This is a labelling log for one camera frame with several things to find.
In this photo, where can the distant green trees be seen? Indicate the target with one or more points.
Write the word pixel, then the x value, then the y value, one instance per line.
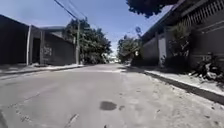
pixel 128 48

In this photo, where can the dark green trees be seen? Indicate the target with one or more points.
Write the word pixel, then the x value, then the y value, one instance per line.
pixel 93 43

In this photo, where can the grey asphalt road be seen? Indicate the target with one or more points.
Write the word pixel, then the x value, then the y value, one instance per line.
pixel 100 93

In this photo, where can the utility pole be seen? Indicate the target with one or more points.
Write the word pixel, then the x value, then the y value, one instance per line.
pixel 78 41

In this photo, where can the overhanging tree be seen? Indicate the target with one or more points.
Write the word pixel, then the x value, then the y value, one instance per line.
pixel 146 6

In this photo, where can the bush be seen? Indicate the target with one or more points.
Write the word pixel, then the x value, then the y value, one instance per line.
pixel 180 48

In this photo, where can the concrete pavement with kerb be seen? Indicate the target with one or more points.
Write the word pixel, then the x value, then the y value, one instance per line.
pixel 36 69

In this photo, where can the raised concrete pavement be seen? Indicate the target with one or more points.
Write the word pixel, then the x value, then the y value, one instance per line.
pixel 190 81

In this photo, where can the dark wall with pale pillars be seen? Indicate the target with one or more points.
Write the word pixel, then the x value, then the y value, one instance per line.
pixel 20 46

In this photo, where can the building with louvred wall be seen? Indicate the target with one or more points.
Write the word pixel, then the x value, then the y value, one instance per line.
pixel 200 30

